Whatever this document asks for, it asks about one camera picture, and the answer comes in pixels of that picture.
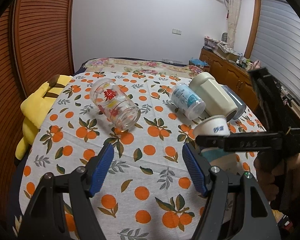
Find white striped paper cup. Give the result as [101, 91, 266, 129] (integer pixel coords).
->
[193, 115, 238, 174]

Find blue translucent plastic cup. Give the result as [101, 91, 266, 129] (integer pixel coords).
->
[170, 83, 206, 120]

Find right hand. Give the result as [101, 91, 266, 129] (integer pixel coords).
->
[254, 153, 300, 202]

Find dark blue-grey tumbler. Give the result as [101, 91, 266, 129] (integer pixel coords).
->
[221, 85, 247, 121]

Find pink kettle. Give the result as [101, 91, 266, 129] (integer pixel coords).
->
[252, 60, 261, 69]

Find wooden sideboard cabinet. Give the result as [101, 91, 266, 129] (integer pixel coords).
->
[199, 48, 259, 112]

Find grey window blind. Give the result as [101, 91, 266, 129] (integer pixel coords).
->
[251, 0, 300, 103]

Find cream plastic mug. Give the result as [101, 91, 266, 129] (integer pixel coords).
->
[189, 72, 238, 121]

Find cardboard box with clutter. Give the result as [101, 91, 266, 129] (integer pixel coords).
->
[203, 36, 240, 62]

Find orange-print white blanket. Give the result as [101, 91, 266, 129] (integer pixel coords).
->
[19, 71, 205, 239]

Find blue item by bed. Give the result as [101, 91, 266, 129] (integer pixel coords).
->
[189, 59, 207, 68]

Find yellow plush toy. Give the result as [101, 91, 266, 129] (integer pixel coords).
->
[15, 75, 72, 160]

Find clear glass with red print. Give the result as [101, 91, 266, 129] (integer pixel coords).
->
[90, 78, 141, 131]

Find floral bedspread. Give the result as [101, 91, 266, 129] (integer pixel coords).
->
[76, 57, 203, 78]

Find wooden louvred wardrobe door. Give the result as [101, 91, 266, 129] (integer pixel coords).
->
[0, 0, 74, 215]

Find white wall socket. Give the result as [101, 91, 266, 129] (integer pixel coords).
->
[172, 29, 182, 35]

